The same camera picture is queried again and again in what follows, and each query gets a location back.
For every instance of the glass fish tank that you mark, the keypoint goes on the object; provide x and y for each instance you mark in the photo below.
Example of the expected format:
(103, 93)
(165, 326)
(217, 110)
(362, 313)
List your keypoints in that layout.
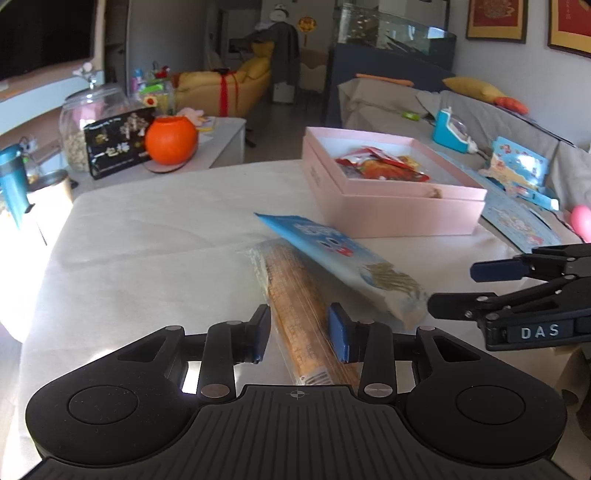
(401, 34)

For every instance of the black printed box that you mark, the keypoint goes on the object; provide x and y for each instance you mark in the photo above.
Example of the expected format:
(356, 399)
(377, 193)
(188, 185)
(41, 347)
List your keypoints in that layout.
(115, 147)

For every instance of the pink plush toy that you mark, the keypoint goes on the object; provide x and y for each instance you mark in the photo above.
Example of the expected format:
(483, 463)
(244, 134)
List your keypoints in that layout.
(191, 115)

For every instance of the cluster of colourful toys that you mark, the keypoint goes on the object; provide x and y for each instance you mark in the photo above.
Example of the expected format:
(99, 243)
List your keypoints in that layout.
(154, 90)

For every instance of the metallic cup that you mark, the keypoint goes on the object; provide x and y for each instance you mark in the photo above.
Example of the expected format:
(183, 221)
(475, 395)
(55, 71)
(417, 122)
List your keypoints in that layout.
(53, 187)

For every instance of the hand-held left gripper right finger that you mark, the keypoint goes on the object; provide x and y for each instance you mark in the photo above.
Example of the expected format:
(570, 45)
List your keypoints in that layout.
(337, 332)

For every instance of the orange cushion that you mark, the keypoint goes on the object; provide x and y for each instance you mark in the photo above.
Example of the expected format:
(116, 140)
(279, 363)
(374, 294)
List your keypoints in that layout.
(512, 105)

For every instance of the orange round container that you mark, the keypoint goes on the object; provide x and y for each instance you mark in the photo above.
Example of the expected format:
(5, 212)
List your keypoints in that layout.
(171, 141)

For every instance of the glass jar with nuts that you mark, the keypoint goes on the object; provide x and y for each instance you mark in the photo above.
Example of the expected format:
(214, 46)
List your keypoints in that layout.
(83, 115)

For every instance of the small framed red picture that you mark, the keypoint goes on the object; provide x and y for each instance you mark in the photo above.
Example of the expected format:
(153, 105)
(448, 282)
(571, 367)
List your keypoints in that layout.
(496, 18)

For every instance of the dark blue cabinet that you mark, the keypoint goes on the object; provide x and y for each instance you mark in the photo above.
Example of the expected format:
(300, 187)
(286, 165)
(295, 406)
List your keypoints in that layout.
(341, 87)

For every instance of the red chicken snack packet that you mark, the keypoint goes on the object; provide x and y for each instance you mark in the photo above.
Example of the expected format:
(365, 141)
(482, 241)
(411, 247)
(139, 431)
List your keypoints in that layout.
(383, 166)

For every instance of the white low cabinet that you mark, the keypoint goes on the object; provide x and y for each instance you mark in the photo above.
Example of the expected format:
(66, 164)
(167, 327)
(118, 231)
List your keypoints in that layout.
(226, 134)

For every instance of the large framed red picture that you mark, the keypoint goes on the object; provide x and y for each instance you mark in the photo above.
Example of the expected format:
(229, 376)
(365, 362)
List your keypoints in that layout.
(572, 23)

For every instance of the black television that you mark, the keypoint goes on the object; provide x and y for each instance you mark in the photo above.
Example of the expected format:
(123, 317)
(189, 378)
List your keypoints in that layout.
(41, 32)

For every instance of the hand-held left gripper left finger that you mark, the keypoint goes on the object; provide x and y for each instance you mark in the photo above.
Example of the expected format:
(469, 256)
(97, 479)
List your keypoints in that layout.
(259, 332)

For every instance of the yellow hanging ornament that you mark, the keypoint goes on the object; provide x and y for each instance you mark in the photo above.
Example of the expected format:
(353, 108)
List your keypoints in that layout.
(307, 25)

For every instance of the grey covered sofa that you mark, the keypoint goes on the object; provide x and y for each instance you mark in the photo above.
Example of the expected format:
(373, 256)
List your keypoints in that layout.
(374, 104)

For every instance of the yellow cushion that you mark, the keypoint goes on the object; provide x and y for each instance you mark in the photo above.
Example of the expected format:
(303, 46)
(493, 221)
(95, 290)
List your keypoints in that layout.
(475, 88)

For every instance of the grey hanging coat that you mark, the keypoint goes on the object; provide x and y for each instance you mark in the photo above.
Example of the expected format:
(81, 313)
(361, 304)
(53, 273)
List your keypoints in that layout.
(286, 50)

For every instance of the pink egg toy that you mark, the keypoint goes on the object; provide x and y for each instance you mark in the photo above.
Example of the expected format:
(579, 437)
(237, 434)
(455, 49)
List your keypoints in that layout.
(582, 224)

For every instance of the blue white cracker packet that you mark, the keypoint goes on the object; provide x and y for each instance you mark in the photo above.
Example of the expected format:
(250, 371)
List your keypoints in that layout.
(341, 258)

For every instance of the yellow armchair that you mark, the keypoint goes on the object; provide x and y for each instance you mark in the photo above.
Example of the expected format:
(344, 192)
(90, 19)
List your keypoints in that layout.
(251, 83)

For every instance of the pink cardboard box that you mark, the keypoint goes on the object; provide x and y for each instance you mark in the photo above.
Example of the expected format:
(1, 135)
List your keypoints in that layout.
(406, 214)

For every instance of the colourful cartoon toy box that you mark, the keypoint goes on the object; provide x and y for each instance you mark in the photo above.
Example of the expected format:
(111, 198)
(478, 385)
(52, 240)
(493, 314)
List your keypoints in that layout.
(519, 164)

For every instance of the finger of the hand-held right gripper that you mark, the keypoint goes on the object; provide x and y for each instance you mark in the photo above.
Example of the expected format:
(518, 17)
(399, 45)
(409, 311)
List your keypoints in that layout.
(496, 270)
(455, 305)

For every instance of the round pale base board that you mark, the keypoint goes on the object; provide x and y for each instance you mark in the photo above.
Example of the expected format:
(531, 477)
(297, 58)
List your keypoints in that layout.
(164, 168)

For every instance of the small green item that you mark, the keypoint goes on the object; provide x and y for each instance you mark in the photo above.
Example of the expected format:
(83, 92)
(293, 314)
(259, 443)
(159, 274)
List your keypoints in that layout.
(410, 116)

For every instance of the blue tumbler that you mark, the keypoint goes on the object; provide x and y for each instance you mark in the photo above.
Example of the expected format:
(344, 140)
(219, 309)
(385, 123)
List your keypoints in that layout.
(11, 184)

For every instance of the blue white toy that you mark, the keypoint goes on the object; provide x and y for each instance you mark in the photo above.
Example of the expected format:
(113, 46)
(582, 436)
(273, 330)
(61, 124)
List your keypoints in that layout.
(448, 129)

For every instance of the blue printed sheet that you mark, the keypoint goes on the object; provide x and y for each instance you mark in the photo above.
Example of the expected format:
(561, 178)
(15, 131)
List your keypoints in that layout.
(517, 221)

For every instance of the long clear biscuit packet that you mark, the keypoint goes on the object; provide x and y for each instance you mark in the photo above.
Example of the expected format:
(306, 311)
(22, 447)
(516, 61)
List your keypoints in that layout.
(291, 281)

